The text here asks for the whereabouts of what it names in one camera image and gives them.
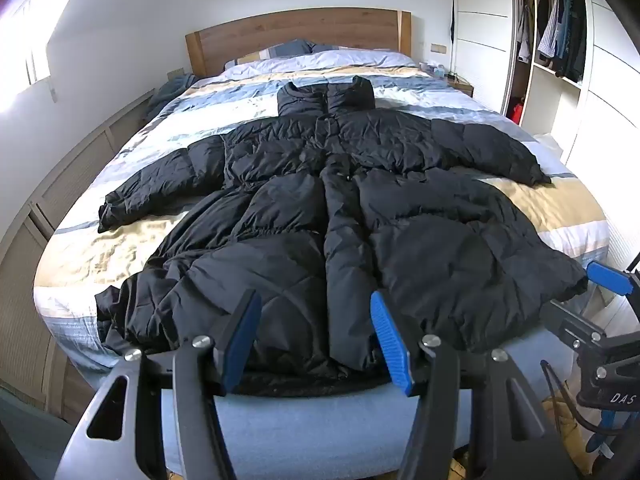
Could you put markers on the bed with striped duvet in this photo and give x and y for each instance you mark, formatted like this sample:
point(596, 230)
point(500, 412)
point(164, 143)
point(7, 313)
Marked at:
point(150, 135)

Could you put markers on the window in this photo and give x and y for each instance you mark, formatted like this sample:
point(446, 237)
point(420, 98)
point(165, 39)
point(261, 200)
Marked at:
point(25, 35)

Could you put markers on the beige wall plate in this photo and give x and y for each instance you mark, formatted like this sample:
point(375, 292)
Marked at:
point(437, 48)

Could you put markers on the hanging light jacket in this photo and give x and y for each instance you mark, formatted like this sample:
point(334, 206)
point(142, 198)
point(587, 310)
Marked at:
point(524, 25)

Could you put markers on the black puffer coat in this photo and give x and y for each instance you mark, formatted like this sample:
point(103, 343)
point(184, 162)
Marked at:
point(400, 240)

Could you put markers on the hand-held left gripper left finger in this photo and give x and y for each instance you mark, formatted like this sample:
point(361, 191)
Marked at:
point(240, 347)

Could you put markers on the wooden nightstand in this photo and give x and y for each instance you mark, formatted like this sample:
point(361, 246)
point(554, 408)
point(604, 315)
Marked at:
point(460, 85)

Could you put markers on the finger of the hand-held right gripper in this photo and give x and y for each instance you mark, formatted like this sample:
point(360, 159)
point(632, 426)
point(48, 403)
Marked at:
point(610, 277)
point(575, 322)

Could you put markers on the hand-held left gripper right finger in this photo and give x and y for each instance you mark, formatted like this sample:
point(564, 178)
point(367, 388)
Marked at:
point(392, 347)

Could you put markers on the row of hanging clothes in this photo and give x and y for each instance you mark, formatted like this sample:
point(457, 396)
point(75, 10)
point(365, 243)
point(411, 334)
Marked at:
point(567, 30)

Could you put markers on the white wardrobe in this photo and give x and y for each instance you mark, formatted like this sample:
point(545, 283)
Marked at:
point(480, 10)

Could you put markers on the light blue bed sheet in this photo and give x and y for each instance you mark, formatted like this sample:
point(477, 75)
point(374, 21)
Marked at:
point(300, 425)

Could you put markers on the wooden headboard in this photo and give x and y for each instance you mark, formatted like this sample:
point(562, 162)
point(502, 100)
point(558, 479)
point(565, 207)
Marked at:
point(300, 27)

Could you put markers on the blue crumpled cloth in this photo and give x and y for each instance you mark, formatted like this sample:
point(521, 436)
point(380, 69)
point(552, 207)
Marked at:
point(172, 90)

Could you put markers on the red object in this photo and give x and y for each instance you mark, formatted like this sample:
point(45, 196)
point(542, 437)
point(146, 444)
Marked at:
point(515, 113)

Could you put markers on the striped pillow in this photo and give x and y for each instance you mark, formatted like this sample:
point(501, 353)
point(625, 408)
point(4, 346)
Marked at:
point(290, 48)

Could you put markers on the low beige wall cabinet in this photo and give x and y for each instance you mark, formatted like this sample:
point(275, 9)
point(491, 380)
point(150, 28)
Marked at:
point(75, 170)

